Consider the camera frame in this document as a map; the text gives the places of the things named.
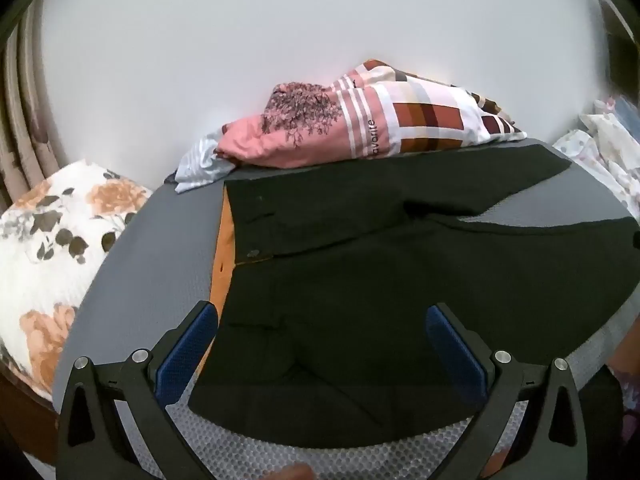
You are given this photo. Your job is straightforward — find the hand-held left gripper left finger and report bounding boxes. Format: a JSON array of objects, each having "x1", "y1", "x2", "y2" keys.
[{"x1": 56, "y1": 300, "x2": 221, "y2": 480}]

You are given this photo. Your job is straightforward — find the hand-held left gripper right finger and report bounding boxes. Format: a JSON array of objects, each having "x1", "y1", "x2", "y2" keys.
[{"x1": 425, "y1": 302, "x2": 586, "y2": 480}]

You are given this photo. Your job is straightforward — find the dark pants with orange lining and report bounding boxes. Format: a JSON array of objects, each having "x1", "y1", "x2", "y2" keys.
[{"x1": 187, "y1": 144, "x2": 640, "y2": 448}]

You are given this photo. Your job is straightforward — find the grey mesh mattress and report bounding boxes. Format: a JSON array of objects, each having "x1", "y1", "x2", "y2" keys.
[{"x1": 52, "y1": 137, "x2": 640, "y2": 480}]

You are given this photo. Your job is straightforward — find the white floral pillow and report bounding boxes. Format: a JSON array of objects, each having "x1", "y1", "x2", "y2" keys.
[{"x1": 0, "y1": 160, "x2": 153, "y2": 401}]

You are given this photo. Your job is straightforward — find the purple printed clothing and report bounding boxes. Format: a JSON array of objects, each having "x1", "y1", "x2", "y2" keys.
[{"x1": 607, "y1": 365, "x2": 640, "y2": 446}]

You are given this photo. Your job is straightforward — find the light striped cloth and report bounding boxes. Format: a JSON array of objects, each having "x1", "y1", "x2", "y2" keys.
[{"x1": 175, "y1": 127, "x2": 241, "y2": 195}]

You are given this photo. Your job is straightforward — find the pink patchwork pillow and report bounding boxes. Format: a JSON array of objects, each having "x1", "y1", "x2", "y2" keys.
[{"x1": 212, "y1": 59, "x2": 528, "y2": 168}]

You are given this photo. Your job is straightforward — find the white floral bedsheet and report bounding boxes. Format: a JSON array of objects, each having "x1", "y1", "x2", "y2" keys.
[{"x1": 552, "y1": 97, "x2": 640, "y2": 216}]

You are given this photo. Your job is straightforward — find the beige curtain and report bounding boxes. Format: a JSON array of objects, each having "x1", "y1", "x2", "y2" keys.
[{"x1": 0, "y1": 0, "x2": 66, "y2": 211}]

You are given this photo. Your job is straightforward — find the dark object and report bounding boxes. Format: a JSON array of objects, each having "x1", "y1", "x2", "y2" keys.
[{"x1": 597, "y1": 0, "x2": 640, "y2": 98}]

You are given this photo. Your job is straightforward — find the wooden bed frame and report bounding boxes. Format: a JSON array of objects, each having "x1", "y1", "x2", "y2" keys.
[{"x1": 0, "y1": 370, "x2": 61, "y2": 466}]

